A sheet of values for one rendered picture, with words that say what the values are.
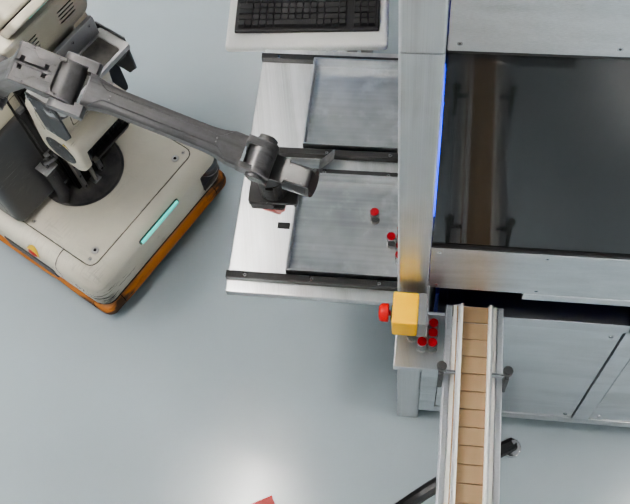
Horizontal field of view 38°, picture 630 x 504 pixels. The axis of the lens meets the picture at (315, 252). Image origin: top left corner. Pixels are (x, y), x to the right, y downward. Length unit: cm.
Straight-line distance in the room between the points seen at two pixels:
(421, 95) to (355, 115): 99
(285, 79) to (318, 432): 112
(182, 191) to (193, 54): 80
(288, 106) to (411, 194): 83
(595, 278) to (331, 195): 68
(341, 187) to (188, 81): 147
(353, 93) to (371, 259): 47
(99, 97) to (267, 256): 63
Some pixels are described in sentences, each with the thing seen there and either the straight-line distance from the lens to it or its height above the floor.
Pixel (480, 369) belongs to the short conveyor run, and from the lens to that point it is 198.
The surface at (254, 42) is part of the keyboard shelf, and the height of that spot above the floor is 80.
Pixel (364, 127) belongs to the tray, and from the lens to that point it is 230.
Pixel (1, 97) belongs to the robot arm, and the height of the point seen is 126.
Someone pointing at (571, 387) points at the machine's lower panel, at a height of 41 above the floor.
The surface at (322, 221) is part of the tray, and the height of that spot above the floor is 88.
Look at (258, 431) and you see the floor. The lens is 293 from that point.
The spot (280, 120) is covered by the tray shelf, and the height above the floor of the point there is 88.
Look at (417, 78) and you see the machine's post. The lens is 132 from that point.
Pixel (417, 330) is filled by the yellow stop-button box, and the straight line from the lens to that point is 193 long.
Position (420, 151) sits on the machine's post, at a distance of 147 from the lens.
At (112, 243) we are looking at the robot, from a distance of 295.
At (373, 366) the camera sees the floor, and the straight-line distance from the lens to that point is 296.
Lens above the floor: 280
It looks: 64 degrees down
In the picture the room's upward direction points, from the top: 10 degrees counter-clockwise
